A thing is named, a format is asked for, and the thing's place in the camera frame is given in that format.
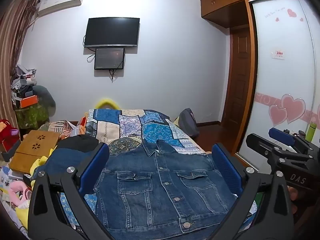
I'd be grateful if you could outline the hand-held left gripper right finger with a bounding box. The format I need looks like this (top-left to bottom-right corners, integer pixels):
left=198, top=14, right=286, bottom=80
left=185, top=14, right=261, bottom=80
left=211, top=143, right=294, bottom=240

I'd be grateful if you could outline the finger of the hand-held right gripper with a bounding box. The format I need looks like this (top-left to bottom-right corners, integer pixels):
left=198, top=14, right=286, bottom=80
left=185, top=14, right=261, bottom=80
left=246, top=133, right=310, bottom=160
left=269, top=127, right=312, bottom=148

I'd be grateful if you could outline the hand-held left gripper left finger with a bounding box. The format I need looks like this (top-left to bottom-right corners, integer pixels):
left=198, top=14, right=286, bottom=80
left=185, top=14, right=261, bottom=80
left=27, top=142, right=110, bottom=240

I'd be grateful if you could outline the person's right hand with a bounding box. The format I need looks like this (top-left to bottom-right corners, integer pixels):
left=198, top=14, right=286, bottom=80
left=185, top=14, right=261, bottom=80
left=287, top=187, right=299, bottom=207

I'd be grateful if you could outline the black garment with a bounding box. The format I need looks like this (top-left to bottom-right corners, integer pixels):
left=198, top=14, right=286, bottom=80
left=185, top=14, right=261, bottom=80
left=56, top=135, right=100, bottom=153

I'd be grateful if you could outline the green bottle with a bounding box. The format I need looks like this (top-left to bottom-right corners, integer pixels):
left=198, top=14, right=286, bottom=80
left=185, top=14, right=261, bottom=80
left=306, top=123, right=316, bottom=141

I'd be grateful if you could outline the white heart-print sliding door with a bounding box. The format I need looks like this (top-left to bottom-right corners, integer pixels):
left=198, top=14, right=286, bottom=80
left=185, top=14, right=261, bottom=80
left=237, top=0, right=320, bottom=156

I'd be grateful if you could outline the striped patterned cloth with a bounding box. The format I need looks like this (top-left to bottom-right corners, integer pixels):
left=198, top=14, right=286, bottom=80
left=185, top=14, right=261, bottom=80
left=37, top=120, right=81, bottom=140

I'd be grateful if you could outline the grey backpack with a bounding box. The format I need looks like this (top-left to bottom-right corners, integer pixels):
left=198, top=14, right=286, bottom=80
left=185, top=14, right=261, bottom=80
left=178, top=108, right=200, bottom=138

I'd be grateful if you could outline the wooden folding lap table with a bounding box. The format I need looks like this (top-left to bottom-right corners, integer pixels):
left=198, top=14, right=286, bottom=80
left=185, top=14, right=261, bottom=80
left=9, top=129, right=61, bottom=175

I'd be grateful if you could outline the yellow rounded object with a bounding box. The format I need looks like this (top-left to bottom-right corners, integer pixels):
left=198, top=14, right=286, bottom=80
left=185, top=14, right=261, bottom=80
left=96, top=98, right=120, bottom=110

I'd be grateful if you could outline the brown wooden door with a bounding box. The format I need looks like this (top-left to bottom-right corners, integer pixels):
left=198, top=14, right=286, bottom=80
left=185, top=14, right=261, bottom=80
left=219, top=27, right=253, bottom=126

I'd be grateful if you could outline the green patterned cloth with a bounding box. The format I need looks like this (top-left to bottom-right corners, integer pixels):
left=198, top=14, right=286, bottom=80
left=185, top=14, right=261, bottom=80
left=15, top=104, right=50, bottom=130

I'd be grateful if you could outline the pink plush item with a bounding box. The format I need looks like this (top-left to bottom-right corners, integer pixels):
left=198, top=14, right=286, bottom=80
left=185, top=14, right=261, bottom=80
left=7, top=181, right=32, bottom=206

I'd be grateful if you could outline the dark grey cushion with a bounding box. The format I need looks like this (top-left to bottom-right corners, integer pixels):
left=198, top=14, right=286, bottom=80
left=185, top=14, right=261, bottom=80
left=32, top=85, right=56, bottom=121

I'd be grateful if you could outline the orange box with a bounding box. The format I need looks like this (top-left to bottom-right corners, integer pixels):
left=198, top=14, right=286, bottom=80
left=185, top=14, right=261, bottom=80
left=20, top=95, right=40, bottom=108

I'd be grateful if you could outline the red plush toy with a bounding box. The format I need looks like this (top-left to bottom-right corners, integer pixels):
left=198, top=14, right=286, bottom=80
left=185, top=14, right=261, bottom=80
left=0, top=119, right=20, bottom=143

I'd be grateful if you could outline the pile of clutter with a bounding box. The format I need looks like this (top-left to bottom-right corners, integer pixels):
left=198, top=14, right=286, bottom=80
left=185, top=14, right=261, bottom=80
left=10, top=64, right=38, bottom=105

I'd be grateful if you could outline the brown striped curtain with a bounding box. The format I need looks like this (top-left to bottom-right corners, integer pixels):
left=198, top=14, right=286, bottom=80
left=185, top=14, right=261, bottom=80
left=0, top=0, right=40, bottom=130

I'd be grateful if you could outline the wooden overhead cabinet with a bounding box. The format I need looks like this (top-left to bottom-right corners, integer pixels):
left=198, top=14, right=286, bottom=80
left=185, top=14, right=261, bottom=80
left=200, top=0, right=298, bottom=28

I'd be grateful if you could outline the white air conditioner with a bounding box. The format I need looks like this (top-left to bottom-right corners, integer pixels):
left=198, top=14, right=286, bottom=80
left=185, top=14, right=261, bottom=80
left=37, top=0, right=86, bottom=17

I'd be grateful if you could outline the small black wall monitor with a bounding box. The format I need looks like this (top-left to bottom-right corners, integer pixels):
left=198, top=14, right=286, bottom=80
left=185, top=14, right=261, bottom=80
left=94, top=47, right=126, bottom=70

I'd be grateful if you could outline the wall-mounted black television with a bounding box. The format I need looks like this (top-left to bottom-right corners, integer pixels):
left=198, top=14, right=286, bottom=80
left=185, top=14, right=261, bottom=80
left=84, top=17, right=140, bottom=48

